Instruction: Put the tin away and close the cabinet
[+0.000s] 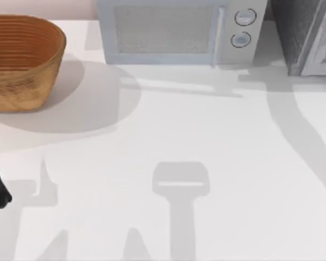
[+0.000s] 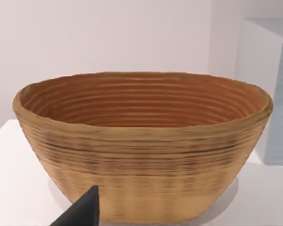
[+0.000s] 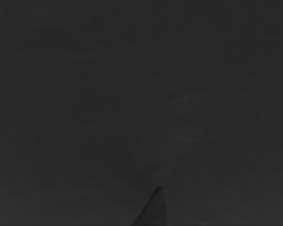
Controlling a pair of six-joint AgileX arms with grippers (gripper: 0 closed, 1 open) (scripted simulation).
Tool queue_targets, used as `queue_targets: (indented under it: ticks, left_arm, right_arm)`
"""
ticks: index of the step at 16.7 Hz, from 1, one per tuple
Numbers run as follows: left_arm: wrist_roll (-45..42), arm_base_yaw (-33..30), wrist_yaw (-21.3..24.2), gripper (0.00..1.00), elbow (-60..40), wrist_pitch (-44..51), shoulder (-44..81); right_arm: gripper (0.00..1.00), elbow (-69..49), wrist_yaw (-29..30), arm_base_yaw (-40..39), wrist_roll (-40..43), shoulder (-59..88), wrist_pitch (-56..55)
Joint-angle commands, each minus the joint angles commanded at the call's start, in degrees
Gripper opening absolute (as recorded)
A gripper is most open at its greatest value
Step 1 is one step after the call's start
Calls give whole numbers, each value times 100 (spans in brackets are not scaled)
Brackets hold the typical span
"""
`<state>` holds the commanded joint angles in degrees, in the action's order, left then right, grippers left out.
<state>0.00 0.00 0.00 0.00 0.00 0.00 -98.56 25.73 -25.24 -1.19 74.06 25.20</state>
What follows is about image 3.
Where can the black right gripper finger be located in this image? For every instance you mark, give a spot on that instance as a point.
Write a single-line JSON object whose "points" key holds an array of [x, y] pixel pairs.
{"points": [[155, 210]]}

